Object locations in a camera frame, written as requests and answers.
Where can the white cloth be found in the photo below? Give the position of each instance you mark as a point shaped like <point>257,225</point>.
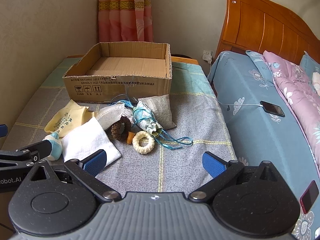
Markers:
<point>85,140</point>

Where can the small orange object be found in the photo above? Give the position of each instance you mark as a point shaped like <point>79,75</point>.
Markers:
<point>130,137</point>

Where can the white wall socket plug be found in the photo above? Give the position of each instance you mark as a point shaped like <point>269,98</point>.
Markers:
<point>207,56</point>

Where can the black smartphone on bed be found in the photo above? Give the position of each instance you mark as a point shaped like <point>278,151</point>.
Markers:
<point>272,108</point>

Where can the wooden bed headboard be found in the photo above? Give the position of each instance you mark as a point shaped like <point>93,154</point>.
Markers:
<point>262,25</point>

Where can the pink orange curtain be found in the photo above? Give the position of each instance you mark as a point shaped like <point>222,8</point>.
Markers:
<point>125,20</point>

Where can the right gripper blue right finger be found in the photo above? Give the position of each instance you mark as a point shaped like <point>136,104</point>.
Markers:
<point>224,174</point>

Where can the blue floral tasselled pouch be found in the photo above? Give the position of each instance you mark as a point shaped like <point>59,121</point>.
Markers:
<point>145,120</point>

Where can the blue pillow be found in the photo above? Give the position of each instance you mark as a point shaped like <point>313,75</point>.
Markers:
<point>309,65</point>

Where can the open cardboard box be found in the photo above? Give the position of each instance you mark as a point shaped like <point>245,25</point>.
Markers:
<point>109,69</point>

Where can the pink floral quilt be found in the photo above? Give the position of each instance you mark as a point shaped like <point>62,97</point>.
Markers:
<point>296,87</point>

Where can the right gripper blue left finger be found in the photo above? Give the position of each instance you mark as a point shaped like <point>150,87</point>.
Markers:
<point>84,172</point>

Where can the grey sachet pouch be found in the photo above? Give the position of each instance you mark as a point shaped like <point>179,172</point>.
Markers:
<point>109,115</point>
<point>160,107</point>

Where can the red smartphone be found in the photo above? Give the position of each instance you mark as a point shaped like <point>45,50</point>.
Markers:
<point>309,197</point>

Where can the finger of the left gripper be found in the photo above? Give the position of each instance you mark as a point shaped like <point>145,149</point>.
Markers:
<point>3,130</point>
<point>39,150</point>

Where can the grey checked table cover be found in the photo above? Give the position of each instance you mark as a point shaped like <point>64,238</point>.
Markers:
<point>174,164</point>

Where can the yellow printed cloth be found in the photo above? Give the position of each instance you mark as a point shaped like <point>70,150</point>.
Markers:
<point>68,118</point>

